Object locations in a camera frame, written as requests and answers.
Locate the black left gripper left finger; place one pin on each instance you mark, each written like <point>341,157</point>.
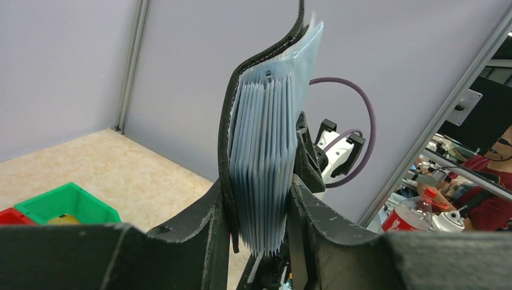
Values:
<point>188,251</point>

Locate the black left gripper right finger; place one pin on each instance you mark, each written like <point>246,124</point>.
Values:
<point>330,252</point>

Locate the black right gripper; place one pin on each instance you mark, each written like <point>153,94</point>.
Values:
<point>306,165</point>

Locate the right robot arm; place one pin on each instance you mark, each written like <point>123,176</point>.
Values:
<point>321,162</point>

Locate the gold VIP card stack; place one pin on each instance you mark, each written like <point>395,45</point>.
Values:
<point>64,219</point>

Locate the green plastic bin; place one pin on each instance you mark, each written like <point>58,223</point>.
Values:
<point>68,199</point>

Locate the clear cola bottle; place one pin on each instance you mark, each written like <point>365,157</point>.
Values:
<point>413,214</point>

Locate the red plastic bin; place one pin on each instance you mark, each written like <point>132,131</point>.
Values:
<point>11,216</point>

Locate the white spray bottle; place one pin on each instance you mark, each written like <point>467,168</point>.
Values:
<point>452,220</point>

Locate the person in red shirt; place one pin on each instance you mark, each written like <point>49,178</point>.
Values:
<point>494,212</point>

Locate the grey aluminium frame rail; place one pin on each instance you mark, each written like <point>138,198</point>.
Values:
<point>486,51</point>

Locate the grey corner frame post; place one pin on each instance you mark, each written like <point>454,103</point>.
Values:
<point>135,44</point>

